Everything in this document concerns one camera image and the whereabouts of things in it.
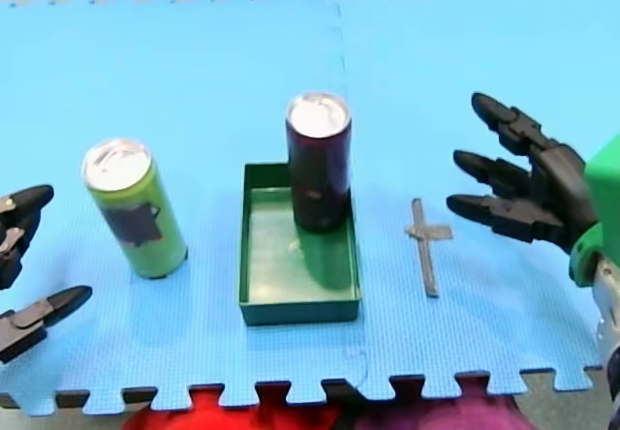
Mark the shallow green tray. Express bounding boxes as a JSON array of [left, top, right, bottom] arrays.
[[237, 161, 363, 327]]

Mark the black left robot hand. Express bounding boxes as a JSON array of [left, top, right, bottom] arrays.
[[0, 184, 94, 366]]

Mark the dark purple drink can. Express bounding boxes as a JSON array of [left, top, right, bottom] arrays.
[[284, 91, 353, 234]]

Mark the green drink can dark band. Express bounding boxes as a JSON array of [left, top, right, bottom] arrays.
[[80, 138, 189, 282]]

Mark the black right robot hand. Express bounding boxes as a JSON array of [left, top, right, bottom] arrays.
[[446, 92, 600, 256]]

